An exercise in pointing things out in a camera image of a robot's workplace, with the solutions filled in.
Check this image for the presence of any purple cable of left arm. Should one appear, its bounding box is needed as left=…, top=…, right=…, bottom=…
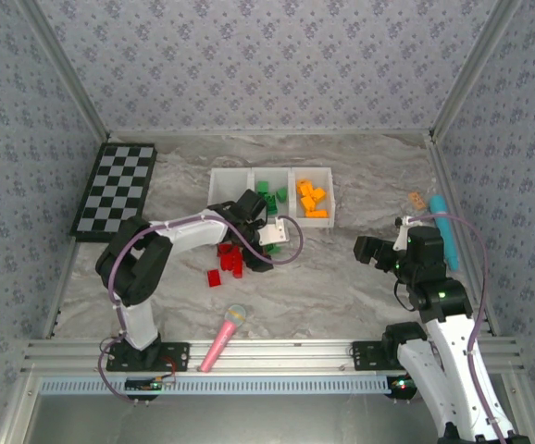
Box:
left=97, top=213, right=305, bottom=404

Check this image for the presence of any small circuit board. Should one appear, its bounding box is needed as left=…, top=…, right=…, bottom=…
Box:
left=124, top=376, right=177, bottom=395
left=386, top=375, right=419, bottom=395

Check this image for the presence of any teal cylinder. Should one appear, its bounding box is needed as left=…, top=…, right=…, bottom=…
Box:
left=428, top=194, right=460, bottom=272

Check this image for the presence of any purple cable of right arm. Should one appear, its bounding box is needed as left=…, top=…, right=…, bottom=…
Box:
left=408, top=212, right=505, bottom=444

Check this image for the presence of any slotted cable duct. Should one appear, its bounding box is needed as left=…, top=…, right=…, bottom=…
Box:
left=38, top=374, right=392, bottom=397

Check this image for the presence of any aluminium frame rail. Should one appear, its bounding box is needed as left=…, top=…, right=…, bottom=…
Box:
left=20, top=336, right=526, bottom=376

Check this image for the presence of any black and grey chessboard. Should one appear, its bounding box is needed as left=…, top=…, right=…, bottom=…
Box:
left=69, top=142, right=158, bottom=243

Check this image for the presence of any pink toy microphone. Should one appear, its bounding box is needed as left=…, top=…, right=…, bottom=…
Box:
left=197, top=303, right=248, bottom=374

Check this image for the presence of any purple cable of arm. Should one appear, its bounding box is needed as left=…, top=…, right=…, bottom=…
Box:
left=97, top=213, right=305, bottom=404
left=408, top=212, right=505, bottom=444

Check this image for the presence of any white plastic bin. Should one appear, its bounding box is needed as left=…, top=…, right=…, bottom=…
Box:
left=291, top=166, right=335, bottom=230
left=248, top=166, right=295, bottom=229
left=206, top=166, right=255, bottom=229

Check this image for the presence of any aluminium frame post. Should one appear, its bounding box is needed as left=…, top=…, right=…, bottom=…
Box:
left=428, top=0, right=524, bottom=142

